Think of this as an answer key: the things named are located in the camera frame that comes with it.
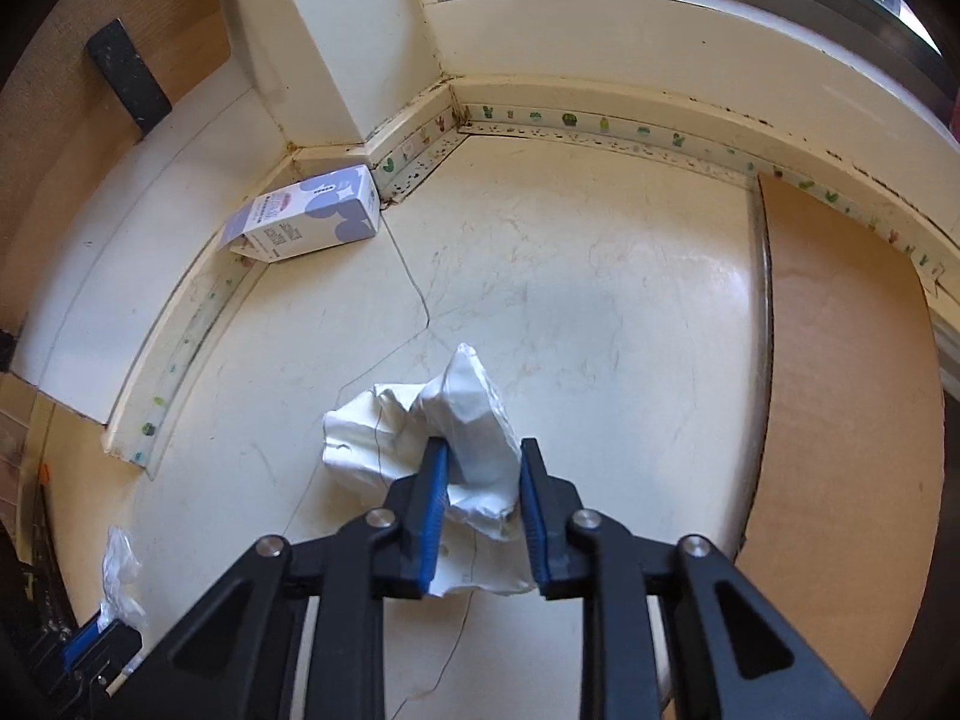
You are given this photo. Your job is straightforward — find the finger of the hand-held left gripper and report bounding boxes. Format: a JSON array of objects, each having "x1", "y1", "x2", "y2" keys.
[{"x1": 62, "y1": 611, "x2": 143, "y2": 700}]

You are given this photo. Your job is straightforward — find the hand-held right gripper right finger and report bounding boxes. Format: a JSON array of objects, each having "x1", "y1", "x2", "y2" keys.
[{"x1": 519, "y1": 437, "x2": 871, "y2": 720}]

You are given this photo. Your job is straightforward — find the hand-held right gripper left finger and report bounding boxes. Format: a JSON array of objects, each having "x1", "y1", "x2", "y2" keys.
[{"x1": 112, "y1": 436, "x2": 451, "y2": 720}]

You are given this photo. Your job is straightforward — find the clear plastic wrap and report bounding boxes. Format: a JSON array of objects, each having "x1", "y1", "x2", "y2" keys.
[{"x1": 101, "y1": 527, "x2": 148, "y2": 627}]

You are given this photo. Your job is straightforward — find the white paper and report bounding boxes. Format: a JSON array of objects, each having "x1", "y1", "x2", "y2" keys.
[{"x1": 321, "y1": 343, "x2": 542, "y2": 598}]

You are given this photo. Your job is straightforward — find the brown cardboard sheet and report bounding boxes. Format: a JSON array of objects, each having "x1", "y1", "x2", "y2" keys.
[{"x1": 739, "y1": 172, "x2": 947, "y2": 715}]

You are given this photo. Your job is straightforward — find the purple and white carton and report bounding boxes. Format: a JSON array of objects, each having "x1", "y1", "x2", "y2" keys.
[{"x1": 221, "y1": 163, "x2": 382, "y2": 265}]

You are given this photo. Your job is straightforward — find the white cutting board stand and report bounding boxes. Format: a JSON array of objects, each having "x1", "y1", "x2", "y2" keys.
[{"x1": 11, "y1": 19, "x2": 305, "y2": 432}]

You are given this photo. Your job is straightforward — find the wooden cutting board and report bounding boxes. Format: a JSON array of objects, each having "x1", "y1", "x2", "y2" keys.
[{"x1": 0, "y1": 0, "x2": 230, "y2": 331}]

